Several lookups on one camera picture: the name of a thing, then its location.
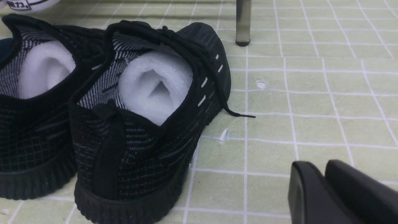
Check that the green grid tablecloth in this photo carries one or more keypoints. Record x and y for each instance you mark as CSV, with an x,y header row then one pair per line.
x,y
320,76

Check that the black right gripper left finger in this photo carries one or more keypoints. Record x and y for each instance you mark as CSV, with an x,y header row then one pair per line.
x,y
313,201

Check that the black knit sneaker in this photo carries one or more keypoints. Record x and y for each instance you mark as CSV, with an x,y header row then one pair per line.
x,y
43,67
130,169

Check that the black canvas sneaker right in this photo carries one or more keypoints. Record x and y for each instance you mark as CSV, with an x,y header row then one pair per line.
x,y
27,6

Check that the silver metal shoe rack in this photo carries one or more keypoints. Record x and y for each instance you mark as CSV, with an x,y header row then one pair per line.
x,y
243,22

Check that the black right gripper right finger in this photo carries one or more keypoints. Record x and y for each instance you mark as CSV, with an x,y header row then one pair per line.
x,y
369,199

